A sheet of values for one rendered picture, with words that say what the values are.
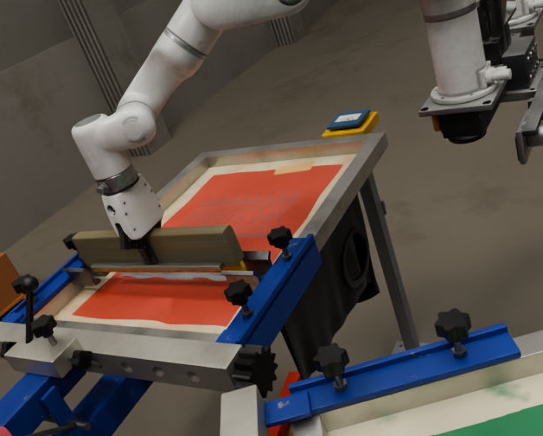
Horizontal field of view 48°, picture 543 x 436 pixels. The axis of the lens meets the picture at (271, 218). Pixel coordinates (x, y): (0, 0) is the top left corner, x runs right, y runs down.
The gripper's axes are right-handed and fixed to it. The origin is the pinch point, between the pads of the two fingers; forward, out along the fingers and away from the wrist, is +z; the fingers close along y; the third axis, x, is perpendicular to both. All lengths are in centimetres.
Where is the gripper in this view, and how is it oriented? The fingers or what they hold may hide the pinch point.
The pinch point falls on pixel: (153, 249)
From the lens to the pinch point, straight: 124.8
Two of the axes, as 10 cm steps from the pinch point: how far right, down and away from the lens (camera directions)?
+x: -8.4, 0.4, 5.4
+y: 4.3, -5.5, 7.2
